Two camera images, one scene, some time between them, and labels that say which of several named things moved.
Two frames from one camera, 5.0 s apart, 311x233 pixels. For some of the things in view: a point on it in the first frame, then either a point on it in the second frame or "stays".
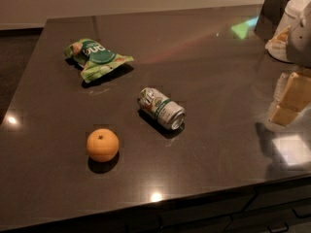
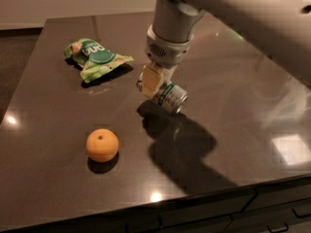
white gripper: [300, 44] to [165, 51]
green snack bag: [94, 58] stays
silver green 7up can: [165, 111] to [171, 97]
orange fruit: [102, 145] stays
